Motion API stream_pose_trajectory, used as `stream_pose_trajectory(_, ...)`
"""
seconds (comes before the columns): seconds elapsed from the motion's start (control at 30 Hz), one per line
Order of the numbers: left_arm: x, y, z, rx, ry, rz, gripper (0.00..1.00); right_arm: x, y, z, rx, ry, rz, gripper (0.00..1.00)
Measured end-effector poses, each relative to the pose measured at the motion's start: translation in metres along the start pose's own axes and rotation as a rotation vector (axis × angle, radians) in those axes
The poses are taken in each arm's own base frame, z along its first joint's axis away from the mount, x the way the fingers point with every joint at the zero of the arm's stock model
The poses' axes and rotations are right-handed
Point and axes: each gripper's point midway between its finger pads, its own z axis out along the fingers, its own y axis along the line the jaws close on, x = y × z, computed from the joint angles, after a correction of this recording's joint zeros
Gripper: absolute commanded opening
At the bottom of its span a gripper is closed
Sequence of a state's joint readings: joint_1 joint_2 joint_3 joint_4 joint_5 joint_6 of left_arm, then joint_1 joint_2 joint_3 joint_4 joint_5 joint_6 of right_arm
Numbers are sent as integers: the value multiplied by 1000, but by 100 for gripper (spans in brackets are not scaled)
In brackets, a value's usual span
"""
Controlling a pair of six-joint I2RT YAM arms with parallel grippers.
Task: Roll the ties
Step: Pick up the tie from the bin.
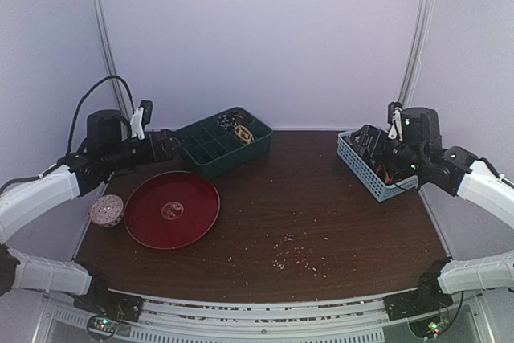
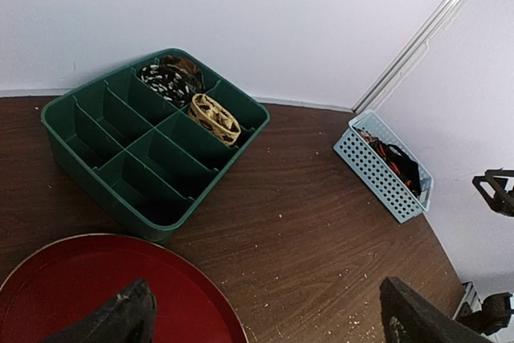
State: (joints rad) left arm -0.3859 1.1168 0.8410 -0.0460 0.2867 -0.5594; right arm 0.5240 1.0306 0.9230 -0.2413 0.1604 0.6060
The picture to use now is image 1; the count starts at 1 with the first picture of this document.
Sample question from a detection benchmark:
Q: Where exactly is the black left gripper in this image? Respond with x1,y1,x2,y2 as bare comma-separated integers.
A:
103,128,188,171

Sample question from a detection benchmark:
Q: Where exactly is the orange navy striped tie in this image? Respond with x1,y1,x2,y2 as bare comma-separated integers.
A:
375,165,394,186

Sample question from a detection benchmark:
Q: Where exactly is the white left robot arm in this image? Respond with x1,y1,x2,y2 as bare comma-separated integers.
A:
1,102,184,315

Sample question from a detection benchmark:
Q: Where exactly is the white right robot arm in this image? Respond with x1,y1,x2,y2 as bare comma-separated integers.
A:
340,102,513,321

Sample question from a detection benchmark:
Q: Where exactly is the dark green divided organizer box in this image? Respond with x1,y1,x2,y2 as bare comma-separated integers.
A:
177,107,273,179

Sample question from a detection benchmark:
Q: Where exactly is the light blue perforated basket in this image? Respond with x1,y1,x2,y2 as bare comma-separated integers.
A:
337,131,418,202

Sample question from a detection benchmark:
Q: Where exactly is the black white rolled tie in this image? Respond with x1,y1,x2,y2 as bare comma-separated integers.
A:
216,110,248,132

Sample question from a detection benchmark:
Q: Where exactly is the red round tray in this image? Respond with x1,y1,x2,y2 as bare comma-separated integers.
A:
124,171,221,251

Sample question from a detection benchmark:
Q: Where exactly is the tan patterned rolled tie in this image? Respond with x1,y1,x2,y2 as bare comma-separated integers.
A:
234,125,255,145

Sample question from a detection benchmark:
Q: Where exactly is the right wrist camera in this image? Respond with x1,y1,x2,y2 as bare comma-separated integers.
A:
387,101,403,141

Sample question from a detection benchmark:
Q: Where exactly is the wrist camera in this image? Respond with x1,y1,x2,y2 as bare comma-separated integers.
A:
387,101,403,141
130,100,153,141

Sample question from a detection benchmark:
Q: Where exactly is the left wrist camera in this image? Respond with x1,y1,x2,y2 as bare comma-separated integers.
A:
130,100,153,141

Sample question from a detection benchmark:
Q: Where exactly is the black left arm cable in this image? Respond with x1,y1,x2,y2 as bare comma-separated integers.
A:
66,75,135,155

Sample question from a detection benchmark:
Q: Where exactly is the right aluminium frame post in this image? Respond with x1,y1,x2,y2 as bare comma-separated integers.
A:
398,0,433,106

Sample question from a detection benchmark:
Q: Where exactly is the aluminium frame post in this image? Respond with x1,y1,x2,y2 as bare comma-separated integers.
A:
92,0,131,118
398,0,433,106

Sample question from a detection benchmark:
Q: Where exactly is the left aluminium frame post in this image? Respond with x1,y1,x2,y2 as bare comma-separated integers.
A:
92,0,131,118

